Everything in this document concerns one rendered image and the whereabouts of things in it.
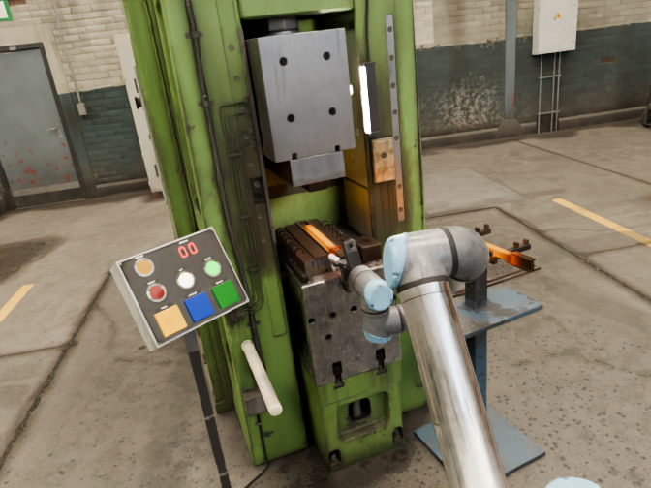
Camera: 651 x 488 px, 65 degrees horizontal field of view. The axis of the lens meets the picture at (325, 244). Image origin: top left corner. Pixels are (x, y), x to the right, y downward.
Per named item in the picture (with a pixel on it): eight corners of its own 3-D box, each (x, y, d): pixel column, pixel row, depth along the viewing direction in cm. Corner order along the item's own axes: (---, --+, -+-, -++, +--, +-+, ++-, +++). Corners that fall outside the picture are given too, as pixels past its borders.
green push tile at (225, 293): (240, 299, 168) (230, 279, 168) (221, 309, 163) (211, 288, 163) (238, 300, 169) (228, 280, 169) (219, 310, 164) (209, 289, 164)
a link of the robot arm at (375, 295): (369, 317, 159) (366, 288, 155) (354, 300, 170) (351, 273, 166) (396, 309, 161) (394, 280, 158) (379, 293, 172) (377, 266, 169)
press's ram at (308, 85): (377, 143, 185) (368, 24, 171) (275, 163, 174) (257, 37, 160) (335, 131, 222) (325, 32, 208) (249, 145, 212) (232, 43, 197)
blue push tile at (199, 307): (215, 312, 161) (204, 291, 162) (194, 322, 156) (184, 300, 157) (213, 314, 163) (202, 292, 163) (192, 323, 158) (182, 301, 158)
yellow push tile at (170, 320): (188, 326, 155) (176, 304, 155) (166, 337, 150) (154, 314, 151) (186, 327, 156) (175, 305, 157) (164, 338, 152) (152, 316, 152)
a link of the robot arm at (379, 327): (402, 341, 166) (400, 308, 162) (368, 349, 165) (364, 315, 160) (393, 327, 175) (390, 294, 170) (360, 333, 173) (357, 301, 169)
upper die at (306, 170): (346, 176, 185) (343, 150, 181) (293, 187, 179) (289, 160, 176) (309, 158, 222) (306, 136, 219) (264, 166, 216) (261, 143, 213)
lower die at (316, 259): (355, 265, 198) (353, 245, 195) (305, 278, 192) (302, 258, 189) (318, 233, 235) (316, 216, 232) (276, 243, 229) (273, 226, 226)
